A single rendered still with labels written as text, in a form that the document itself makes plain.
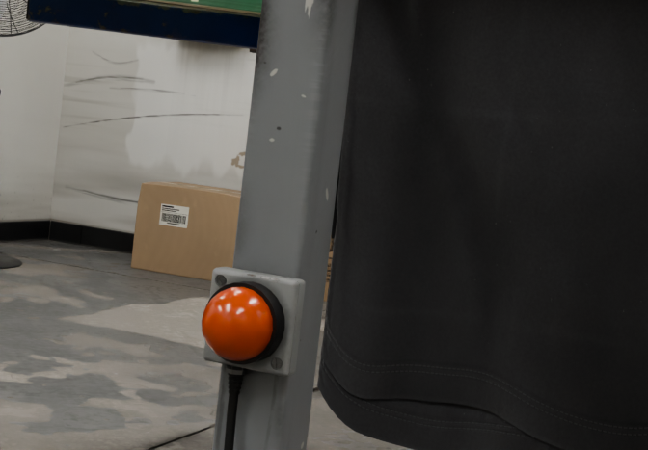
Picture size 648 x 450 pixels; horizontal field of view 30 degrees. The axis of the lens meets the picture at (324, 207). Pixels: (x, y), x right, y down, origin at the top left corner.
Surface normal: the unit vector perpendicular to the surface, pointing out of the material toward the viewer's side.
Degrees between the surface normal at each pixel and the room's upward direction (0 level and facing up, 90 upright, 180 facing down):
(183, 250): 91
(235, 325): 81
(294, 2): 90
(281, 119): 90
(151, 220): 90
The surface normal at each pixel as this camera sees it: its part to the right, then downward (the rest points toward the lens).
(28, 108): 0.91, 0.13
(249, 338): 0.38, 0.26
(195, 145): -0.39, 0.01
